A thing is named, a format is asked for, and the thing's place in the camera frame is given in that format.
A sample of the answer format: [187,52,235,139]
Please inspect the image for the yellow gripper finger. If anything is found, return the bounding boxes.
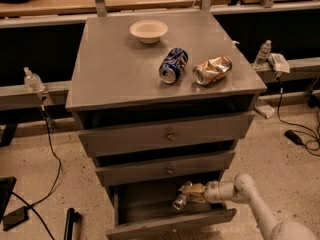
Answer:
[183,183,205,195]
[187,195,207,203]

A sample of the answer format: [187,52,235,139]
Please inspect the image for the silver crushed redbull can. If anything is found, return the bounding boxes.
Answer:
[172,181,193,211]

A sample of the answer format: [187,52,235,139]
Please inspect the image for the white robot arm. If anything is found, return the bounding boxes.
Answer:
[181,174,318,240]

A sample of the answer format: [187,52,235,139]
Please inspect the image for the grey bottom drawer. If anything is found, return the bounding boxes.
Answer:
[106,171,236,240]

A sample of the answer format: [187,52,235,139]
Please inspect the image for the grey drawer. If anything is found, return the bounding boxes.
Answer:
[96,150,235,186]
[79,111,254,157]
[106,171,236,240]

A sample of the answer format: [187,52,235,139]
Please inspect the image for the grey middle drawer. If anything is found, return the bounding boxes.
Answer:
[96,150,235,186]

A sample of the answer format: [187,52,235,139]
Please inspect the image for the grey drawer cabinet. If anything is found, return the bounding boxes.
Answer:
[65,9,268,240]

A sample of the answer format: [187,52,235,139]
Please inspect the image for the grey top drawer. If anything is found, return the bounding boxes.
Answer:
[79,111,254,157]

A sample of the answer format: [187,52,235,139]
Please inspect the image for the orange crushed soda can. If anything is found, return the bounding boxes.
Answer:
[193,56,232,86]

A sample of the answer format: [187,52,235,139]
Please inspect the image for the blue crushed soda can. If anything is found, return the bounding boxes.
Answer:
[159,48,188,84]

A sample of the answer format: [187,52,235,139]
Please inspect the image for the white box on floor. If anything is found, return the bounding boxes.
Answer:
[255,100,275,119]

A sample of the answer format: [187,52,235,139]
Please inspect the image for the black power adapter right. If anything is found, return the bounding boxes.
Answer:
[285,130,303,145]

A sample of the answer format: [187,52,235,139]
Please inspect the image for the black power adapter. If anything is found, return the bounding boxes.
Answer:
[285,130,303,145]
[3,206,28,231]

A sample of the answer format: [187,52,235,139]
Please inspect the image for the clear water bottle right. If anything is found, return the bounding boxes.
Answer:
[253,40,271,69]

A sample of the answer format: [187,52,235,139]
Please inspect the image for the white paper packet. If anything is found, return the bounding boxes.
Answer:
[268,53,290,73]

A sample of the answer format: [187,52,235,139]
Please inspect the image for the black power adapter left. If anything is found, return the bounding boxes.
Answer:
[3,206,28,231]

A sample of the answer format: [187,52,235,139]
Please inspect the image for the black monitor edge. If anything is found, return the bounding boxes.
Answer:
[0,177,17,222]

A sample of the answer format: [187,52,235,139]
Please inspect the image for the black cable on right floor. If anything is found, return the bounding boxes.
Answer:
[276,78,320,158]

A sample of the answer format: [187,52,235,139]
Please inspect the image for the black cable on floor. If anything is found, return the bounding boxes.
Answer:
[11,92,64,240]
[276,78,320,158]

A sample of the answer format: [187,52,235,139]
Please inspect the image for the black post on floor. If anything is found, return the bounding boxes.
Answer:
[63,208,81,240]

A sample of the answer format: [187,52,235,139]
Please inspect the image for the black cable on left floor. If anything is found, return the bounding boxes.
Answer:
[11,92,64,240]

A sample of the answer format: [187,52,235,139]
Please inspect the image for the clear bottle on left rail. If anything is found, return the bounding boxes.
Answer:
[23,67,45,93]

